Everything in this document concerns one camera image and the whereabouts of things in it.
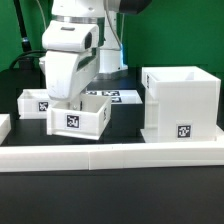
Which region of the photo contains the white front drawer box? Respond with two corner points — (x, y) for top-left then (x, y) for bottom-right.
(47, 94), (111, 140)

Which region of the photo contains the white drawer box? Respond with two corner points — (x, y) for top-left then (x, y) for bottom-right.
(47, 94), (111, 140)
(17, 89), (52, 119)

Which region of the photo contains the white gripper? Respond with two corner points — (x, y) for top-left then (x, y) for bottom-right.
(42, 21), (99, 102)

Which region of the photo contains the black cable with connector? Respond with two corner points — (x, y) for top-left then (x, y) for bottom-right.
(9, 49), (48, 70)

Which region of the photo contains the white thin cable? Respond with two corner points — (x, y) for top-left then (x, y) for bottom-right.
(35, 0), (49, 31)

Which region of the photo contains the white drawer cabinet frame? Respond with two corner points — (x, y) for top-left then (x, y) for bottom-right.
(141, 66), (221, 143)

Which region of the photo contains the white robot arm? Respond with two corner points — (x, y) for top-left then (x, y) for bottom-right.
(40, 0), (152, 102)

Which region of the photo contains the black pole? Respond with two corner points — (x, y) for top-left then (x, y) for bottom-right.
(13, 0), (31, 52)

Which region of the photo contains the white boundary fence rail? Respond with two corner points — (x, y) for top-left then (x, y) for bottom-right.
(0, 114), (224, 172)

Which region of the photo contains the white marker sheet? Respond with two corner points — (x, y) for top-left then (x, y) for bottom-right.
(87, 90), (142, 104)

